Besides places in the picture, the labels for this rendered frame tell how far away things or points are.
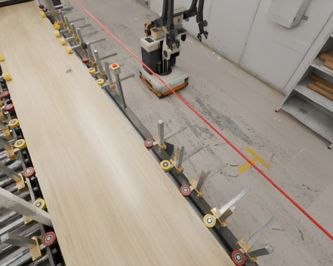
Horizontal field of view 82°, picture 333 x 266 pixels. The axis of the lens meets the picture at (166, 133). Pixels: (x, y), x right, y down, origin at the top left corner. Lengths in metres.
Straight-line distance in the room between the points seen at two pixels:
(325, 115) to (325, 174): 0.98
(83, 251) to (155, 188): 0.57
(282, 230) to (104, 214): 1.90
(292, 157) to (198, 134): 1.29
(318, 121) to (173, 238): 2.84
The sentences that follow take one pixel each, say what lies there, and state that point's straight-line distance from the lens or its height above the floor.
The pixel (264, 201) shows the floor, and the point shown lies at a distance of 2.62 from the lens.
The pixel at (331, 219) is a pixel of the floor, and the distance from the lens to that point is 2.96.
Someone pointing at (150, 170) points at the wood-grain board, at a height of 0.90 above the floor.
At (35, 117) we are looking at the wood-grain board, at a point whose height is 0.90.
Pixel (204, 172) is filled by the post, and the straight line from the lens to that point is 1.22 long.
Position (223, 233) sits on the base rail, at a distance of 1.63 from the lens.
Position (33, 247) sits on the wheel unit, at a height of 0.87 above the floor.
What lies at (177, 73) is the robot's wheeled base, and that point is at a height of 0.28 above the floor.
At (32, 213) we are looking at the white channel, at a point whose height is 1.09.
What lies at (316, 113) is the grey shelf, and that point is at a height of 0.14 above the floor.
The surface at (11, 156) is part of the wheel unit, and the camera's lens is 2.05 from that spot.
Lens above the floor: 2.25
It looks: 53 degrees down
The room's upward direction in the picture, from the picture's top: 1 degrees clockwise
